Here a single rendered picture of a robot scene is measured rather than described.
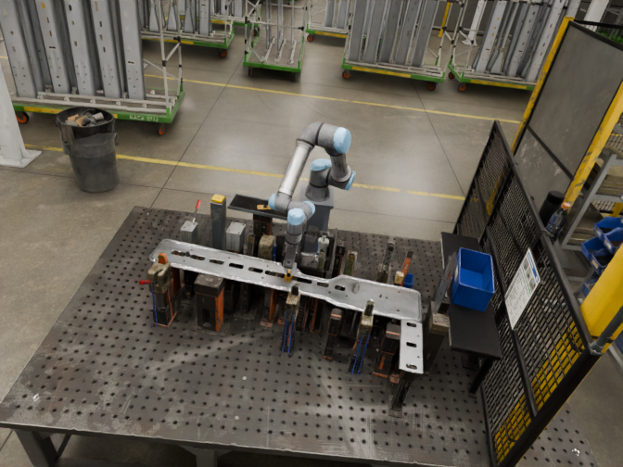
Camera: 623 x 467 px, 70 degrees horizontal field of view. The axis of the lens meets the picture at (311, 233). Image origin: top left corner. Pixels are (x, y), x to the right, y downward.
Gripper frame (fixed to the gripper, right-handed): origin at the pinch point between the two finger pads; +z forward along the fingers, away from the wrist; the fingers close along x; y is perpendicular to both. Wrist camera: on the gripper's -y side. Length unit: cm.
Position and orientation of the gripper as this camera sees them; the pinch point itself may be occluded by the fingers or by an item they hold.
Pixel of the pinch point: (288, 272)
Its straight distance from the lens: 221.6
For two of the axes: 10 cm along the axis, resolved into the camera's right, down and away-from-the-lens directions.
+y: 1.9, -5.6, 8.1
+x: -9.8, -2.0, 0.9
